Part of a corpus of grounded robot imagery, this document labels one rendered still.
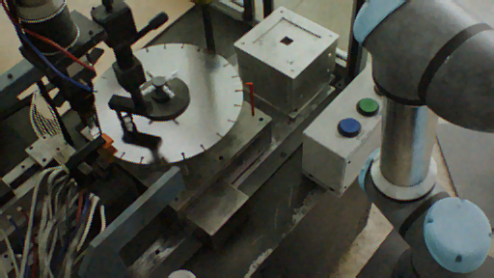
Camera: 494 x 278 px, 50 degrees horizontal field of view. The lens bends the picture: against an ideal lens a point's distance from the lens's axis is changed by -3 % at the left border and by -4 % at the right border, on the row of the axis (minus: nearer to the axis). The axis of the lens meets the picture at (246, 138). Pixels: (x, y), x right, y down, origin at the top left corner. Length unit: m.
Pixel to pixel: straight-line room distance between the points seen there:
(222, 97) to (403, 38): 0.56
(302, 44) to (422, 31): 0.69
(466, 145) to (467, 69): 1.71
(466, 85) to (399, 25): 0.11
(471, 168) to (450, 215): 1.29
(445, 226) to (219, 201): 0.45
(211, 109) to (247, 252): 0.30
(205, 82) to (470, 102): 0.67
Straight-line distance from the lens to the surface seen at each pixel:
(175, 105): 1.11
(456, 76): 0.61
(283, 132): 1.30
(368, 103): 1.17
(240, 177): 1.23
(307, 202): 1.21
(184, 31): 1.59
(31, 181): 1.22
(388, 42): 0.66
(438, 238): 0.94
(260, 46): 1.30
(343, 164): 1.11
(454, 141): 2.31
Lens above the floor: 1.79
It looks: 53 degrees down
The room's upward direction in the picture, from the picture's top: 5 degrees counter-clockwise
